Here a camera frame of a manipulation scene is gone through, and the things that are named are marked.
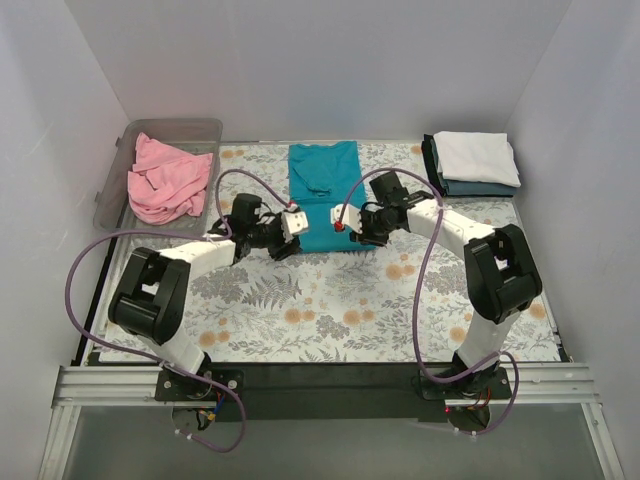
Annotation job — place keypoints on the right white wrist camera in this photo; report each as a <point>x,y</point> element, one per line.
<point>343,216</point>

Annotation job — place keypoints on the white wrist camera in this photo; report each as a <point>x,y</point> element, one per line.
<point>343,216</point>
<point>294,224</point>

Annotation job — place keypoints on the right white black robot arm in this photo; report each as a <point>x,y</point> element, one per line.
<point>502,279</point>

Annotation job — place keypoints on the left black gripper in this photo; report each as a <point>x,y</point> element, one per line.
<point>280,247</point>

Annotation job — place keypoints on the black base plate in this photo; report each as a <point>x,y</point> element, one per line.
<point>322,391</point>

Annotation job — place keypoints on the folded grey-blue t shirt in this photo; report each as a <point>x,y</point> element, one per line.
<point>456,188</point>

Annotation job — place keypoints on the pink t shirt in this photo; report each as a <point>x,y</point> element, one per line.
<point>166,183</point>

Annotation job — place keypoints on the aluminium frame rail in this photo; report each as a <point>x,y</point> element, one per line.
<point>535,383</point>

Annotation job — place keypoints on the folded white t shirt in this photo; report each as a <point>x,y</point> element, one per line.
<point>476,157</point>

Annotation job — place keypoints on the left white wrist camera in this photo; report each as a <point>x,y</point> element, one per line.
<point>294,224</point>

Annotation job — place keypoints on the clear plastic bin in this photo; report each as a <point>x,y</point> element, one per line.
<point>193,135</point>

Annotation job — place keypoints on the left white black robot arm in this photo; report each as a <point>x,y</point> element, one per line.
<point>149,300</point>

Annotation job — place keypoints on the teal t shirt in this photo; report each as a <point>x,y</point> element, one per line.
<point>320,177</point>

